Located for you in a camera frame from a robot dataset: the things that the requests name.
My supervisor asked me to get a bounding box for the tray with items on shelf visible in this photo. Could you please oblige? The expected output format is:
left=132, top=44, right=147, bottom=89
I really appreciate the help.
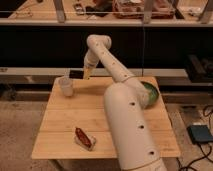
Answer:
left=112, top=0, right=175, bottom=19

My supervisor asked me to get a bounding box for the white ceramic cup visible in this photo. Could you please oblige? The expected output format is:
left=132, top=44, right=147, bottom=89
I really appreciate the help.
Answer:
left=58, top=76, right=73, bottom=97

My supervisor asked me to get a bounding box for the blue box on floor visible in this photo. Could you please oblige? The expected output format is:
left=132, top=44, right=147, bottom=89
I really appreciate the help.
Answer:
left=187, top=125, right=213, bottom=144

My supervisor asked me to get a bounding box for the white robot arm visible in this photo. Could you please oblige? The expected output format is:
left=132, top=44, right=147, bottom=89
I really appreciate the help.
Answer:
left=84, top=35, right=167, bottom=171

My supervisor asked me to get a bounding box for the wooden table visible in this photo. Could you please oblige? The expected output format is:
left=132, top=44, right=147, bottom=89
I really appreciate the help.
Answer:
left=31, top=77, right=180, bottom=159

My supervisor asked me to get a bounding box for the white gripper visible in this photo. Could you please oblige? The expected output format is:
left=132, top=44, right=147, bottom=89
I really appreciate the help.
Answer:
left=83, top=51, right=99, bottom=80

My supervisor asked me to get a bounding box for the black device on shelf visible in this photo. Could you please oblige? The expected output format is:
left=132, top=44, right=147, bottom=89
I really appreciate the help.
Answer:
left=73, top=3, right=85, bottom=15

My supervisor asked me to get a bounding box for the green bowl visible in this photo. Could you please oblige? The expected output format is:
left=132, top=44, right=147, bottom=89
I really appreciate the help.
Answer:
left=140, top=81, right=159, bottom=108

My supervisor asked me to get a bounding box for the black eraser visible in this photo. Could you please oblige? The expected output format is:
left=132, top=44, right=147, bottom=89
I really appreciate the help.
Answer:
left=69, top=70, right=84, bottom=79

